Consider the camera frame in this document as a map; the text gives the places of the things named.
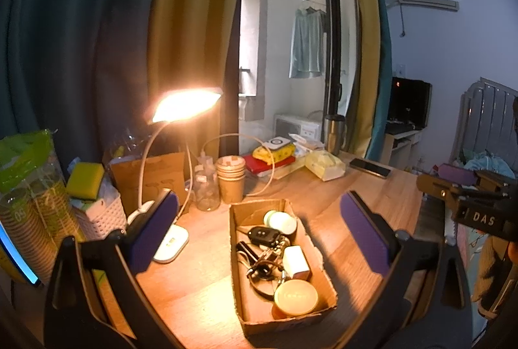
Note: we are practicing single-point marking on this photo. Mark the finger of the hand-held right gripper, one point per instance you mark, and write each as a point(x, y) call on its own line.
point(457, 174)
point(435, 187)

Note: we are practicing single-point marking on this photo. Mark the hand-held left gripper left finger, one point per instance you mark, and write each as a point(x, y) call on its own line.
point(153, 229)

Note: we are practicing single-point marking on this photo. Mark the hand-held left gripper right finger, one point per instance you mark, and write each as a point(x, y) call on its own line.
point(364, 235)

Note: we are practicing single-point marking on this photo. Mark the white charger plug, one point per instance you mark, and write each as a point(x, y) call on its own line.
point(295, 262)

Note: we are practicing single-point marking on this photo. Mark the white pill bottle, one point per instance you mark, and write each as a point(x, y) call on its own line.
point(281, 222)

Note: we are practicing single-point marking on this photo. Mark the red food can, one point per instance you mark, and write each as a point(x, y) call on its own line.
point(295, 296)

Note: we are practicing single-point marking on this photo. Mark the black car key fob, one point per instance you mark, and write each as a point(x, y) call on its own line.
point(263, 235)

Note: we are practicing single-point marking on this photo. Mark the cardboard box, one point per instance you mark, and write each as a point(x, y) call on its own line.
point(259, 215)

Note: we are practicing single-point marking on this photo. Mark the person's right hand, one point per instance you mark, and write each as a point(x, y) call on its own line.
point(495, 264)

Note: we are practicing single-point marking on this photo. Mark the white plastic basket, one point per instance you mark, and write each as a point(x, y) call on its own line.
point(105, 215)

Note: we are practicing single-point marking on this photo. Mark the white television stand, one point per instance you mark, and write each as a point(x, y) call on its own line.
point(398, 148)

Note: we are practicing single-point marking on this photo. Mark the brown lamp carton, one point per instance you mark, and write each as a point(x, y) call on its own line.
point(162, 175)

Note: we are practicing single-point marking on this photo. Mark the grey bed headboard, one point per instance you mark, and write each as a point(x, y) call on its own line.
point(485, 122)

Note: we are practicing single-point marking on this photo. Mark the clear plastic bottle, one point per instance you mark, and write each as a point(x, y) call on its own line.
point(207, 191)

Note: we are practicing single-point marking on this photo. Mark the black smartphone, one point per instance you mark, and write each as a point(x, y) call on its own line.
point(370, 167)

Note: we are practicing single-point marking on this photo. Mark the yellow tissue pack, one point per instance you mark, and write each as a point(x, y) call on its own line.
point(323, 167)

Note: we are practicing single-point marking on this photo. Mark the yellow green sponge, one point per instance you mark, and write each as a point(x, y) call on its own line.
point(85, 179)

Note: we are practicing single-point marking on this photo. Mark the black television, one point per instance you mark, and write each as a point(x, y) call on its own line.
point(408, 102)

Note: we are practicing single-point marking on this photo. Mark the stack of paper cups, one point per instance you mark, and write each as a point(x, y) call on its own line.
point(231, 187)

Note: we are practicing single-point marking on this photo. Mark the steel thermos mug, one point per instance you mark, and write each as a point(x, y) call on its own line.
point(335, 136)

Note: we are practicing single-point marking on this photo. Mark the white wet wipes pack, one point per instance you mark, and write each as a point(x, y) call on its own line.
point(307, 144)

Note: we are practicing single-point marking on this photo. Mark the yellow box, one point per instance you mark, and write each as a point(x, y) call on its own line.
point(279, 154)

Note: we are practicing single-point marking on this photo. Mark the red book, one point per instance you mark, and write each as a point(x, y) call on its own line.
point(259, 165)

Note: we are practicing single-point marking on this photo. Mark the green bag of cups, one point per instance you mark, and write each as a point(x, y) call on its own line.
point(32, 187)

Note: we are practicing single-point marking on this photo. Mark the white microwave oven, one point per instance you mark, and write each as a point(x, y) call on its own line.
point(295, 126)

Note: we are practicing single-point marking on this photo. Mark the white desk lamp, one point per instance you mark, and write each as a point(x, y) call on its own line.
point(186, 102)

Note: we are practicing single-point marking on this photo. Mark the yellow and teal curtain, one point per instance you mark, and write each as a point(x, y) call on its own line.
point(368, 49)

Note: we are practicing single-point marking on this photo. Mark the hanging pale garment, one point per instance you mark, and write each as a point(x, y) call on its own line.
point(307, 45)

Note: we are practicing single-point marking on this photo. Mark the black sliding door frame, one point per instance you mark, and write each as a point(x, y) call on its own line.
point(332, 49)

